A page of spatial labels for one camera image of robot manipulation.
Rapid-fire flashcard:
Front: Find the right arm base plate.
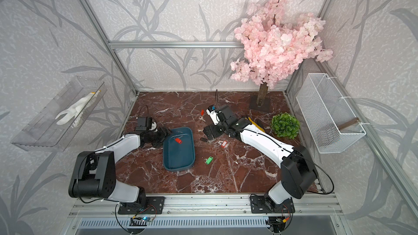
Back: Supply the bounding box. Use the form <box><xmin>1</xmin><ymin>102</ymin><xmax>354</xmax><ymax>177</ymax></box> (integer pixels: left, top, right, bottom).
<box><xmin>249</xmin><ymin>194</ymin><xmax>295</xmax><ymax>214</ymax></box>

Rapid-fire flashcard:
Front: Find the aluminium front rail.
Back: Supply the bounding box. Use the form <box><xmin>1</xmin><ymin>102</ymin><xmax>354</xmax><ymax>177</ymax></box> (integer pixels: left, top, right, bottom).
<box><xmin>68</xmin><ymin>193</ymin><xmax>343</xmax><ymax>218</ymax></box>

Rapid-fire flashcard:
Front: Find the clear acrylic wall shelf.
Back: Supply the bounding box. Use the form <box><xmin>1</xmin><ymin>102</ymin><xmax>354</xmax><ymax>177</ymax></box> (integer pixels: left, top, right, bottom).
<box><xmin>11</xmin><ymin>76</ymin><xmax>107</xmax><ymax>152</ymax></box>

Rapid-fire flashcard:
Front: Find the white wire mesh basket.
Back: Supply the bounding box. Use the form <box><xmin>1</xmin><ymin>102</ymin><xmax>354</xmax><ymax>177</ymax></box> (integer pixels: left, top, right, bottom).
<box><xmin>296</xmin><ymin>73</ymin><xmax>366</xmax><ymax>154</ymax></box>

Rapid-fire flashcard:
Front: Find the green key tag with key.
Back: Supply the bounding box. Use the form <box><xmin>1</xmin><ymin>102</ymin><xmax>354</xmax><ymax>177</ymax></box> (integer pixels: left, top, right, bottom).
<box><xmin>205</xmin><ymin>157</ymin><xmax>213</xmax><ymax>164</ymax></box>

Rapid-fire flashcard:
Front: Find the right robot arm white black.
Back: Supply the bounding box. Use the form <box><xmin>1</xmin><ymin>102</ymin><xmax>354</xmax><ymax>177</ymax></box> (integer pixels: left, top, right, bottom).
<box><xmin>204</xmin><ymin>104</ymin><xmax>318</xmax><ymax>211</ymax></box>

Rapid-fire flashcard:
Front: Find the yellow black work glove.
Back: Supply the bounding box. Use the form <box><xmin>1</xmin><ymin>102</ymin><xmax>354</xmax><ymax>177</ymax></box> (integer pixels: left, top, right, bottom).
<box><xmin>246</xmin><ymin>117</ymin><xmax>265</xmax><ymax>133</ymax></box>

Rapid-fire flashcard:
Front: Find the brush with wooden handle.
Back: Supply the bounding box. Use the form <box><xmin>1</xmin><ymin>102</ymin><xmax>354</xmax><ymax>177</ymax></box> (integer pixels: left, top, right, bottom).
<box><xmin>316</xmin><ymin>117</ymin><xmax>360</xmax><ymax>144</ymax></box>

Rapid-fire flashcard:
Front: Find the pink blossom artificial tree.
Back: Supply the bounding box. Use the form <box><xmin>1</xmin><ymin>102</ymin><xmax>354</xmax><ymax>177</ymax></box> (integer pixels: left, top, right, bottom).
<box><xmin>230</xmin><ymin>0</ymin><xmax>333</xmax><ymax>112</ymax></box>

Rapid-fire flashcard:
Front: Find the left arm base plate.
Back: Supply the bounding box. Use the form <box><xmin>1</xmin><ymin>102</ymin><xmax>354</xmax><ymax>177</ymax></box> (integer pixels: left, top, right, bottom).
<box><xmin>118</xmin><ymin>196</ymin><xmax>165</xmax><ymax>215</ymax></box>

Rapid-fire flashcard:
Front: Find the green artificial plant ball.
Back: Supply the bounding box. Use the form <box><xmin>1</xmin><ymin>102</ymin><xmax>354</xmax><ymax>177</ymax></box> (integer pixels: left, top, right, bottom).
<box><xmin>271</xmin><ymin>113</ymin><xmax>300</xmax><ymax>139</ymax></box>

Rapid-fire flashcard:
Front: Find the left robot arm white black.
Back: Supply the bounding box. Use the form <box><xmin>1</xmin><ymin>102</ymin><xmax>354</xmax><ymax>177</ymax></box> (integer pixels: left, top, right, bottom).
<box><xmin>68</xmin><ymin>117</ymin><xmax>172</xmax><ymax>207</ymax></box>

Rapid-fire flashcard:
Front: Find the white glove on shelf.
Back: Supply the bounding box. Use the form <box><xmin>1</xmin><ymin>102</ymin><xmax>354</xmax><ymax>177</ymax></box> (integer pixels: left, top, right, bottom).
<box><xmin>56</xmin><ymin>90</ymin><xmax>101</xmax><ymax>128</ymax></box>

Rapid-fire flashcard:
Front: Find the teal plastic storage box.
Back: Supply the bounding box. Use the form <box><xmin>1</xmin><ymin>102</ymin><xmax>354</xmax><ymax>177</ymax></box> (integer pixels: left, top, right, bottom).
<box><xmin>163</xmin><ymin>127</ymin><xmax>196</xmax><ymax>172</ymax></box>

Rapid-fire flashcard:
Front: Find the left circuit board with wires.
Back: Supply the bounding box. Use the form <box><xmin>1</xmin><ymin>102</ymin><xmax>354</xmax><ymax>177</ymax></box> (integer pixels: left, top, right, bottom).
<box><xmin>128</xmin><ymin>216</ymin><xmax>153</xmax><ymax>228</ymax></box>

